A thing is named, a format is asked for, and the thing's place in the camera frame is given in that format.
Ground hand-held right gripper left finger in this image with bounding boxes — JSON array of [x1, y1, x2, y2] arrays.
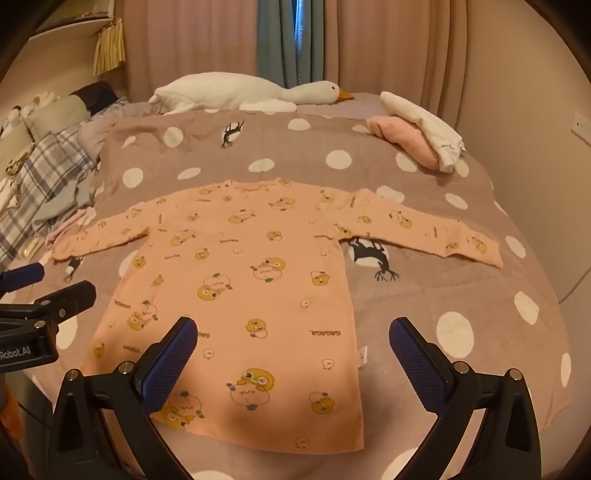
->
[[46, 316, 199, 480]]

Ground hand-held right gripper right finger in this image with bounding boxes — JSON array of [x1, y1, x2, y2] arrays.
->
[[389, 316, 543, 480]]

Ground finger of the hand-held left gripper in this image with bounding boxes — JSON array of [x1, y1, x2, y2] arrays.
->
[[0, 280, 98, 324], [0, 262, 47, 296]]

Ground pink cartoon print shirt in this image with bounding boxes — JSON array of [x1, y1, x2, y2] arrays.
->
[[50, 176, 504, 450]]

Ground brown polka dot blanket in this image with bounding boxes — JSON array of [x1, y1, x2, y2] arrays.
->
[[28, 108, 575, 480]]

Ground light pink cloth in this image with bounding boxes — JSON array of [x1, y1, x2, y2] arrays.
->
[[45, 205, 98, 245]]

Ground white frilly cloth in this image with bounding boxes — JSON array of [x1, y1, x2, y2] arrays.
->
[[0, 173, 21, 210]]

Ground blue grey cloth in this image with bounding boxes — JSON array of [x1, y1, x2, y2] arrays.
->
[[32, 175, 100, 222]]

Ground plaid quilt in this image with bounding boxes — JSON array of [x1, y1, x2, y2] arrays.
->
[[0, 124, 100, 264]]

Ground grey pillow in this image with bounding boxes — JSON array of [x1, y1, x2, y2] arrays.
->
[[25, 95, 90, 139]]

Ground lilac duvet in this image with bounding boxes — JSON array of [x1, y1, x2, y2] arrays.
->
[[76, 99, 160, 158]]

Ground dark pillow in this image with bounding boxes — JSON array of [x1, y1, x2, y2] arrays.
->
[[74, 80, 130, 114]]

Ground pink folded garment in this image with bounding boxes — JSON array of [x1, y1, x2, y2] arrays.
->
[[366, 115, 439, 171]]

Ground yellow tassel hanging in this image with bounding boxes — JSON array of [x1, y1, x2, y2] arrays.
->
[[92, 18, 126, 77]]

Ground white folded garment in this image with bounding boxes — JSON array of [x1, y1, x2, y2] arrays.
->
[[379, 91, 465, 173]]

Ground white goose plush toy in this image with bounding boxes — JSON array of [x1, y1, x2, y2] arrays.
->
[[148, 71, 355, 114]]

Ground pink curtain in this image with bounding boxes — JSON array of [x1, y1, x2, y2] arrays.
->
[[335, 0, 467, 134], [122, 0, 259, 100]]

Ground blue curtain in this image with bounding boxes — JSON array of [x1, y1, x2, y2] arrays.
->
[[256, 0, 337, 90]]

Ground white wall shelf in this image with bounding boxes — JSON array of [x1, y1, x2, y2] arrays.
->
[[18, 0, 116, 51]]

